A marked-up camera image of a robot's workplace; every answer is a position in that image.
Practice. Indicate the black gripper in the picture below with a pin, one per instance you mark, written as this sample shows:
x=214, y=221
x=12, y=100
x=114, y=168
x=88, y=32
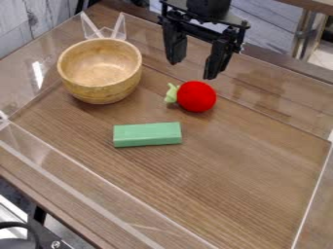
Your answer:
x=206, y=20

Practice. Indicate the green rectangular block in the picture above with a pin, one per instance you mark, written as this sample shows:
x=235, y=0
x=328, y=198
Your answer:
x=132, y=135

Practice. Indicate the light wooden bowl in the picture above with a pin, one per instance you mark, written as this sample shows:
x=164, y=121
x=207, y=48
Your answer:
x=100, y=70

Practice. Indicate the red plush tomato toy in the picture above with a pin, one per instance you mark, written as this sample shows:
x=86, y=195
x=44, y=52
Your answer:
x=194, y=96

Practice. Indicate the background wooden table leg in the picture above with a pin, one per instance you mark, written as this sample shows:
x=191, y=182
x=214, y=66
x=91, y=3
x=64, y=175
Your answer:
x=308, y=34

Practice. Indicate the clear acrylic front barrier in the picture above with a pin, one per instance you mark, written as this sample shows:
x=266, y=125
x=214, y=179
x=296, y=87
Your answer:
x=111, y=218

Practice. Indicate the clear acrylic corner bracket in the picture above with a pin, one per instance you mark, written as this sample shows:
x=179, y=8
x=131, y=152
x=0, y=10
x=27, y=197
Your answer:
x=92, y=32

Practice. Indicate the black table leg frame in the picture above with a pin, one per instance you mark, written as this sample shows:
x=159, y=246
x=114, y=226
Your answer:
x=20, y=234

